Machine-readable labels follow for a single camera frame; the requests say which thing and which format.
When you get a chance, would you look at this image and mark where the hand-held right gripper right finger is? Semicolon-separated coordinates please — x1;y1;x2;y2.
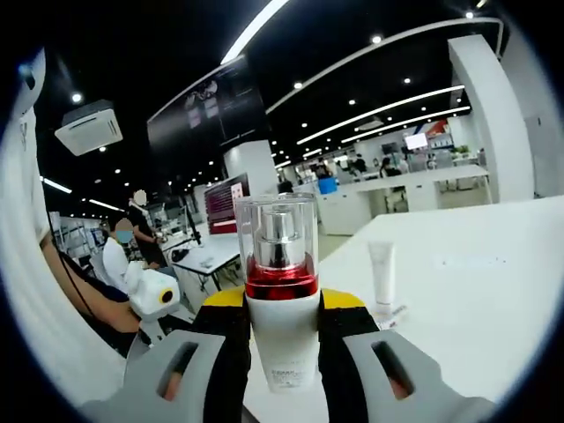
316;286;501;423

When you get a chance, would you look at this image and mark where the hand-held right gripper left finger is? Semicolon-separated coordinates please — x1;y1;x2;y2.
81;288;253;423

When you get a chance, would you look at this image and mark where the white skincare tube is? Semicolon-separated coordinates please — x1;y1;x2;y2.
368;241;397;317

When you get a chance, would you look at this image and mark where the red collar skincare bottle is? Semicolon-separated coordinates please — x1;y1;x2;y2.
234;192;321;394

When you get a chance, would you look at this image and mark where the black tripod stand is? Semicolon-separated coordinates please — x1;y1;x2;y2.
182;204;203;247

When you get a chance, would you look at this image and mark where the red screen monitor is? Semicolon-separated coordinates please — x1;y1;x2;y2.
203;174;251;235

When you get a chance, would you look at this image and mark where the person's white shirt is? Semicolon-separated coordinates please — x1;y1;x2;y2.
0;43;129;397

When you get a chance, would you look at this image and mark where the ceiling air conditioner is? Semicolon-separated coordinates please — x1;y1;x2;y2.
55;100;123;156

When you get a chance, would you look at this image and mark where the hanging dark display board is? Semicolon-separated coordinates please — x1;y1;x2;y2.
146;55;271;154

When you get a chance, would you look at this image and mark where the long white counter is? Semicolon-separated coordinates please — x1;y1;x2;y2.
315;163;491;237

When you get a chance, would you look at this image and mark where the black frame monitor desk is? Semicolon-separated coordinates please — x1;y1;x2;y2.
169;233;241;294

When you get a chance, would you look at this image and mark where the black chest device cable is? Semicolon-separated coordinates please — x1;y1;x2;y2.
56;249;98;321

